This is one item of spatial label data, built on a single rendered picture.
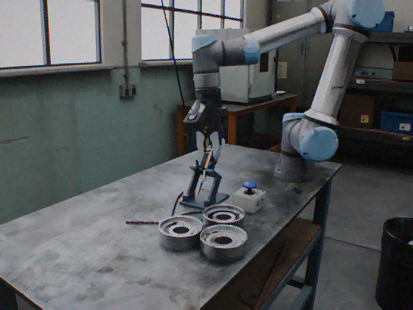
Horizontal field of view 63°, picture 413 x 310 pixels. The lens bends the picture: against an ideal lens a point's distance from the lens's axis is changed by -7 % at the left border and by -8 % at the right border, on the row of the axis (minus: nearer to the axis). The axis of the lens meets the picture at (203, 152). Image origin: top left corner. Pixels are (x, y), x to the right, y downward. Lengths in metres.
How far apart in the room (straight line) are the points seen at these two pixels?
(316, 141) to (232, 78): 2.07
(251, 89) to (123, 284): 2.48
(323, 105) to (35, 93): 1.74
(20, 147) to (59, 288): 1.66
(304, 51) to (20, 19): 3.31
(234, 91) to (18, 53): 1.72
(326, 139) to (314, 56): 3.53
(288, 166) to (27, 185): 1.67
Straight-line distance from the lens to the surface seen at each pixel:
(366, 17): 1.13
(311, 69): 4.61
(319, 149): 1.11
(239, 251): 0.78
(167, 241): 0.82
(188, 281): 0.73
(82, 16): 2.68
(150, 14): 3.17
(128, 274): 0.76
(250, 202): 1.00
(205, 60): 1.02
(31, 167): 2.40
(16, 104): 2.30
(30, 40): 2.44
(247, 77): 3.04
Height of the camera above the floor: 1.23
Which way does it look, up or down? 16 degrees down
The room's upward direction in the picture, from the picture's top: 1 degrees clockwise
